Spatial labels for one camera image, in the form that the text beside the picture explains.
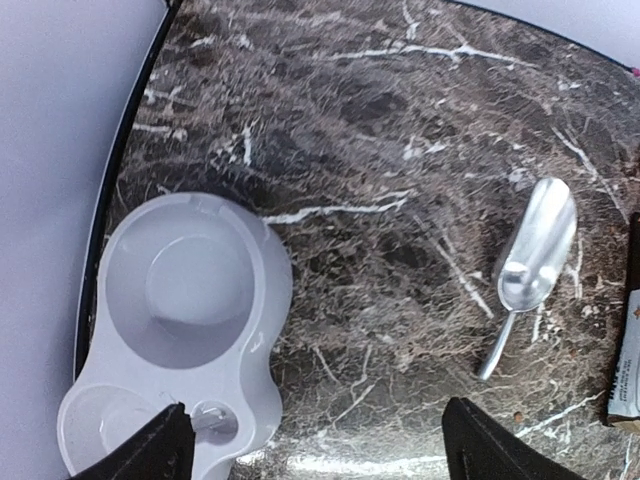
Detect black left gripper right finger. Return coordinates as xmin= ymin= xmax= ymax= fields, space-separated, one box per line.
xmin=442 ymin=397 xmax=583 ymax=480

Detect brown pet food bag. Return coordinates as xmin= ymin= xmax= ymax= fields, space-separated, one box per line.
xmin=606 ymin=212 xmax=639 ymax=434

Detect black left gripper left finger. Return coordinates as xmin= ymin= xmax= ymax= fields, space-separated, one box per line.
xmin=71 ymin=402 xmax=195 ymax=479

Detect silver metal scoop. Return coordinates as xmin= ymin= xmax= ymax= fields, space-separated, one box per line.
xmin=477 ymin=177 xmax=577 ymax=381

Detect translucent double pet bowl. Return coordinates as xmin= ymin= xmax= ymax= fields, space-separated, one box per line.
xmin=57 ymin=193 xmax=292 ymax=479

